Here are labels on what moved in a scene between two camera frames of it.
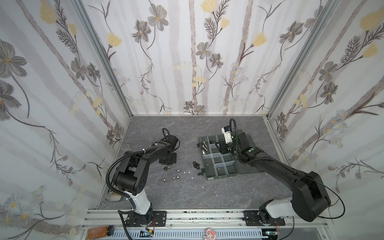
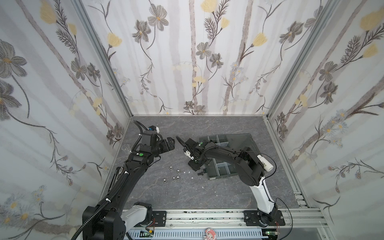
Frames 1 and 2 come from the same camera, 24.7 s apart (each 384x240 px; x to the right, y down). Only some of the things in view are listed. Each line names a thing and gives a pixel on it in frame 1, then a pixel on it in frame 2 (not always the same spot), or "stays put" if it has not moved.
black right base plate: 251,218 stays put
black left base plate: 156,219 stays put
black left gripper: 173,162 to 171,145
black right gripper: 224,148 to 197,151
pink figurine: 210,234 stays put
